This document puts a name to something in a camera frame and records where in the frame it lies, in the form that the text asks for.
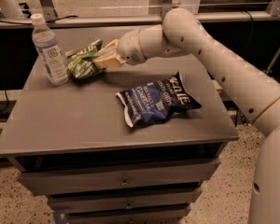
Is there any green jalapeno chip bag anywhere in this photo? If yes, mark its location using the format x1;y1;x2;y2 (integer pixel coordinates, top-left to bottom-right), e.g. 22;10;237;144
65;39;104;80

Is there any grey drawer cabinet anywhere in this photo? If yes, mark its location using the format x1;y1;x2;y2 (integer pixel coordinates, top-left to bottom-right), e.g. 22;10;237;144
0;23;240;224

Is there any middle grey drawer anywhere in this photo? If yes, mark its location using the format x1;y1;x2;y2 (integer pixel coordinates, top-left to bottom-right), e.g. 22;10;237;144
49;186;202;214

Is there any metal railing bar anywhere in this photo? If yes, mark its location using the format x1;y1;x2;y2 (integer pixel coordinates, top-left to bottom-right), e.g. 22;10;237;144
0;11;280;29

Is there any bottom grey drawer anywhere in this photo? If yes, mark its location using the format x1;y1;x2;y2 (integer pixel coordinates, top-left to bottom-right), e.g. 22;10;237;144
66;204;189;224

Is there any clear plastic water bottle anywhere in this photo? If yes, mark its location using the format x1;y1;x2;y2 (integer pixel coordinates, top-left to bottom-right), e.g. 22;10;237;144
31;14;69;86

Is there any grey drawer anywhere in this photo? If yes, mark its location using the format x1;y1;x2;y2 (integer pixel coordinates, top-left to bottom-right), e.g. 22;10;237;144
66;204;189;224
49;186;202;214
19;159;220;195

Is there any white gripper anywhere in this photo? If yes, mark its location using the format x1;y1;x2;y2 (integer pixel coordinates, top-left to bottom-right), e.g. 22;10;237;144
93;25;177;68

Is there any top grey drawer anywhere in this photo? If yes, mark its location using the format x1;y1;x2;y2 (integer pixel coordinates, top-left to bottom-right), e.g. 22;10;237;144
19;159;220;195

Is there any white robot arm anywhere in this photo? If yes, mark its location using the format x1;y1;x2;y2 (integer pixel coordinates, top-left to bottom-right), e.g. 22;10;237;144
95;7;280;224

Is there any blue kettle chip bag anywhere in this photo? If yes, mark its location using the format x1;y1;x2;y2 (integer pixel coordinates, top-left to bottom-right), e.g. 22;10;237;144
116;73;202;128

